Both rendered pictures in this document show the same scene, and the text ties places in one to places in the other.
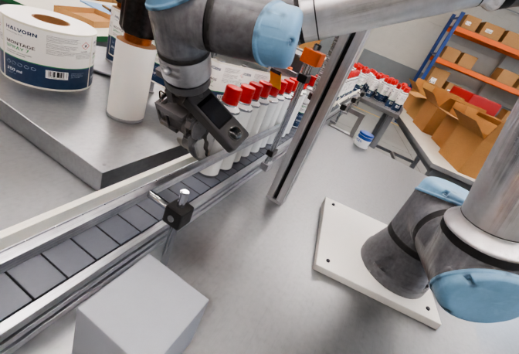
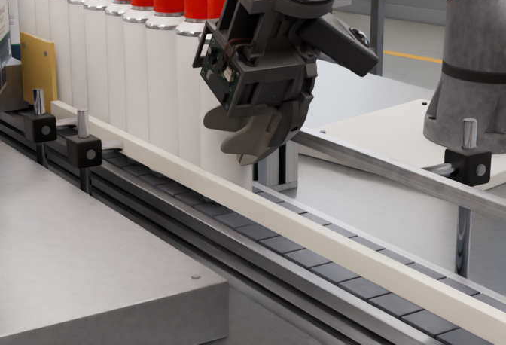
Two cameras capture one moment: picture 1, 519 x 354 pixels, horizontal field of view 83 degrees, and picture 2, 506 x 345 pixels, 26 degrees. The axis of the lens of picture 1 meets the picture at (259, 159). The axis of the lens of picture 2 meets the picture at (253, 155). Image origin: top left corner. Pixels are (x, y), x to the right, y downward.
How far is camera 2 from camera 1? 0.88 m
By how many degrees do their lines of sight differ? 47
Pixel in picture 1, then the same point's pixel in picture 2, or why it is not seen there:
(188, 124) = (312, 67)
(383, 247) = (480, 105)
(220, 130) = (357, 41)
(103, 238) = not seen: hidden behind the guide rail
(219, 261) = (440, 258)
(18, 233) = (463, 297)
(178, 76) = not seen: outside the picture
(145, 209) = not seen: hidden behind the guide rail
